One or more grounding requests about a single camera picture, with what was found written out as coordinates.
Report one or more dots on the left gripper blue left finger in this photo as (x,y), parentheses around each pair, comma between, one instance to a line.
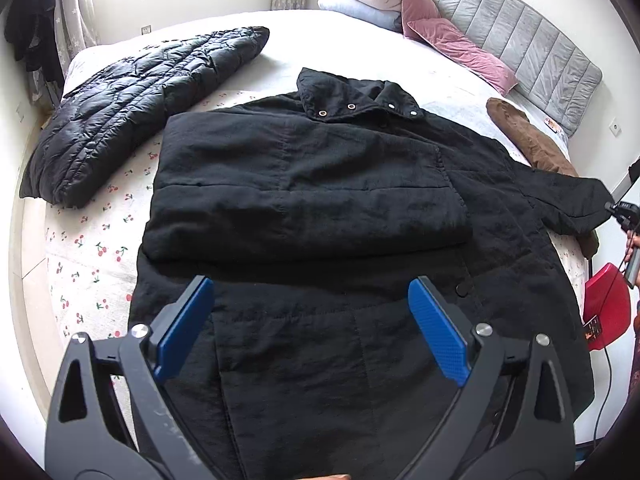
(109,415)

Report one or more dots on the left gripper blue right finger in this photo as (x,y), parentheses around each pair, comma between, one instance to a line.
(511,416)

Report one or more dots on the black quilted coat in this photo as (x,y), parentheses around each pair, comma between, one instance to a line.
(312,212)

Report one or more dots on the person's right hand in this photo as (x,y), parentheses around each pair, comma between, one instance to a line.
(633,242)

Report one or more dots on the red plastic stool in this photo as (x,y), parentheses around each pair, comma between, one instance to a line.
(607,295)

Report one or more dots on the smartphone with lit screen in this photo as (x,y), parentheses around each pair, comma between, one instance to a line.
(593,328)

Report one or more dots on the grey padded headboard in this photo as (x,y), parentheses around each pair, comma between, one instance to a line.
(552,72)

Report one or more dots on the cherry print blanket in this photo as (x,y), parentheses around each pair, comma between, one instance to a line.
(89,267)

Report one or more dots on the pink velvet pillow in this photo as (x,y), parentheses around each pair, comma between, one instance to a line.
(421,21)

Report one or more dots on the black shiny puffer jacket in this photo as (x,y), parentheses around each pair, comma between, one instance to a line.
(103,121)

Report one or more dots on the white bed sheet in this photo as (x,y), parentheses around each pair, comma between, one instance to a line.
(333,43)

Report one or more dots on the folded light blue blanket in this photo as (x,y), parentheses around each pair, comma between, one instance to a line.
(390,20)

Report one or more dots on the grey patterned curtain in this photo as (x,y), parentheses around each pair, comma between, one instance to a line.
(74,28)

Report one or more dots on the brown corduroy garment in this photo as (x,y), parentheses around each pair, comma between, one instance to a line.
(538,149)

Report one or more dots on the dark clothes hanging on wall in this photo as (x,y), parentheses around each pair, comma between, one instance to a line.
(29,29)

